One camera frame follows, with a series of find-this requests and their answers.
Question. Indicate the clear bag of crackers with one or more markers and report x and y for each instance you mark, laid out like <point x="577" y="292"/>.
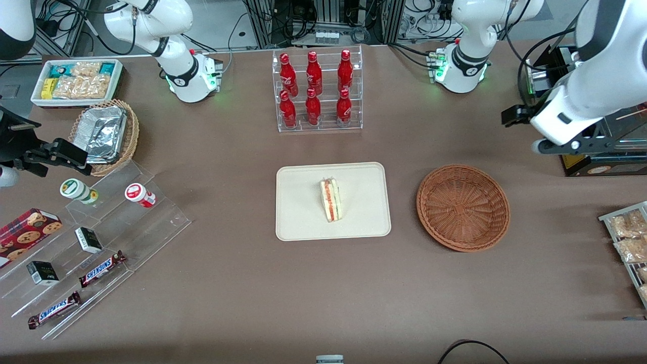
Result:
<point x="81" y="87"/>
<point x="86" y="69"/>

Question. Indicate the small black carton box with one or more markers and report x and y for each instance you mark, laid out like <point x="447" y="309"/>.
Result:
<point x="88" y="240"/>
<point x="42" y="273"/>

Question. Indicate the light wicker basket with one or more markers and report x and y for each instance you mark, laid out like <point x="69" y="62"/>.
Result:
<point x="132" y="134"/>

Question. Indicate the triangular layered sandwich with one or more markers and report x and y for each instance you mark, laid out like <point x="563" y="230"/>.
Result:
<point x="331" y="199"/>

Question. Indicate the white rectangular snack bin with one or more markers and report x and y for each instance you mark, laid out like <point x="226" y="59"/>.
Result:
<point x="119" y="83"/>

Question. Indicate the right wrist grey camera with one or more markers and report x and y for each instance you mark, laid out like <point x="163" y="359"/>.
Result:
<point x="7" y="177"/>

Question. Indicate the white power strip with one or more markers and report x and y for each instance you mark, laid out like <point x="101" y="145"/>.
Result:
<point x="328" y="37"/>

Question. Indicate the red cola bottle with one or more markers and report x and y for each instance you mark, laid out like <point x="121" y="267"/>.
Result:
<point x="287" y="73"/>
<point x="313" y="108"/>
<point x="343" y="108"/>
<point x="314" y="73"/>
<point x="345" y="71"/>
<point x="288" y="111"/>

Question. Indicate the teal snack packet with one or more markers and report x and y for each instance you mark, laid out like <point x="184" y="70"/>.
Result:
<point x="107" y="67"/>
<point x="59" y="71"/>

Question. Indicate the snack packets tray right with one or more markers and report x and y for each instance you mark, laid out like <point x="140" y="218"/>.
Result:
<point x="606" y="218"/>

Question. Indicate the red plaid cookie box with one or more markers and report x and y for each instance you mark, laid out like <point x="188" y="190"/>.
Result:
<point x="25" y="235"/>

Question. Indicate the small grey device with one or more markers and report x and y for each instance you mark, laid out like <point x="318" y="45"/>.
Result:
<point x="329" y="360"/>

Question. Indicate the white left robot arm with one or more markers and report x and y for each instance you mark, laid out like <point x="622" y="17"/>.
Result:
<point x="611" y="55"/>

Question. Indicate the brown round wicker basket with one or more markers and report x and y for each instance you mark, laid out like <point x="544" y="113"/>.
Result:
<point x="462" y="207"/>

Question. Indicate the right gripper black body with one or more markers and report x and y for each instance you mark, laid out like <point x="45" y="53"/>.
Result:
<point x="11" y="144"/>

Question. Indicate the clear bag of nut snacks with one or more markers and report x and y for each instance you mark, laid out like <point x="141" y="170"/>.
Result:
<point x="627" y="225"/>
<point x="643" y="274"/>
<point x="644" y="293"/>
<point x="632" y="250"/>

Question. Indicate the snickers chocolate bar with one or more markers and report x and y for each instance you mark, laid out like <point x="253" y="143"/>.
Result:
<point x="101" y="269"/>
<point x="54" y="310"/>

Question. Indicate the black food warmer appliance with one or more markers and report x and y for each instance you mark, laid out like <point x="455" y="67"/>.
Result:
<point x="606" y="164"/>

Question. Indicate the yellow snack packet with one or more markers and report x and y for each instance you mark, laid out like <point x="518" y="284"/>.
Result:
<point x="48" y="88"/>

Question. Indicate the clear acrylic tiered stand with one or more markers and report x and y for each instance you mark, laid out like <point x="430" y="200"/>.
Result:
<point x="151" y="222"/>

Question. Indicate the clear acrylic bottle rack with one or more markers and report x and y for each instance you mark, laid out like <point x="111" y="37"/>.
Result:
<point x="328" y="126"/>

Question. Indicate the cream plastic tray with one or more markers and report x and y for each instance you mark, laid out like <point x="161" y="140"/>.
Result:
<point x="298" y="202"/>

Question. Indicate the aluminium frame post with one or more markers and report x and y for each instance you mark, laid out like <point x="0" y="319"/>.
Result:
<point x="390" y="20"/>
<point x="260" y="23"/>

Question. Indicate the green lidded sunflower jar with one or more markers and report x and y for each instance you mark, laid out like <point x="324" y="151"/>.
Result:
<point x="76" y="189"/>

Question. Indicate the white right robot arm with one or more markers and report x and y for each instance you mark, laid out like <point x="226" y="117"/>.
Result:
<point x="177" y="55"/>

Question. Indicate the red lidded jar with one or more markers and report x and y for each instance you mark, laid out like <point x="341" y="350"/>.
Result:
<point x="139" y="194"/>

